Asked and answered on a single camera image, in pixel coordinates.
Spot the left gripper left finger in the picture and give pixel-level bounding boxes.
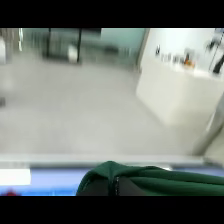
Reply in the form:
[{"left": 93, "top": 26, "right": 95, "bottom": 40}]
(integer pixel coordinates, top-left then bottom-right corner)
[{"left": 76, "top": 174, "right": 117, "bottom": 197}]

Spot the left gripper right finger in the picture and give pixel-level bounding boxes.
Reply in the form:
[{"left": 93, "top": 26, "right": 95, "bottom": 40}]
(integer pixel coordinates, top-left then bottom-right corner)
[{"left": 116, "top": 176, "right": 148, "bottom": 197}]

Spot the green garment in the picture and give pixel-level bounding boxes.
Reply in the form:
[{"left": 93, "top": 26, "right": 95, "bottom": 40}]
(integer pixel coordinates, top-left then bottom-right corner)
[{"left": 75, "top": 160, "right": 224, "bottom": 197}]

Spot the white counter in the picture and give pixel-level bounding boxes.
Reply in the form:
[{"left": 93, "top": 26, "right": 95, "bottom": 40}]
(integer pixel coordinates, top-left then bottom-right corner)
[{"left": 135, "top": 28, "right": 224, "bottom": 130}]

